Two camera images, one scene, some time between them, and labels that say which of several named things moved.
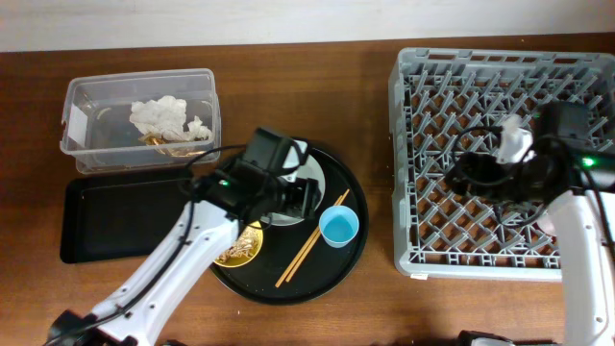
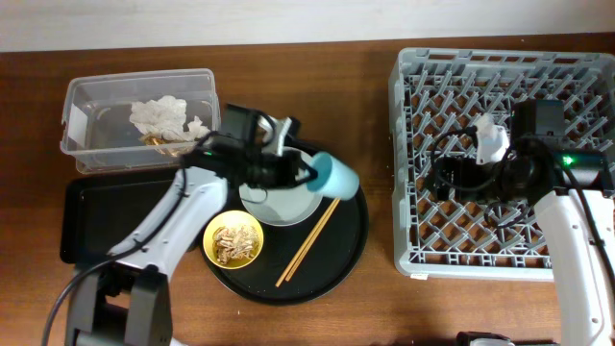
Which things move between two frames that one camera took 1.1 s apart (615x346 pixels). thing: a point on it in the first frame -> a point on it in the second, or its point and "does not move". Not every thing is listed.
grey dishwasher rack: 436,94 does not move
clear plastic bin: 143,120 does not move
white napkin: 166,117 does not move
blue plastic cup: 338,225 -> 334,179
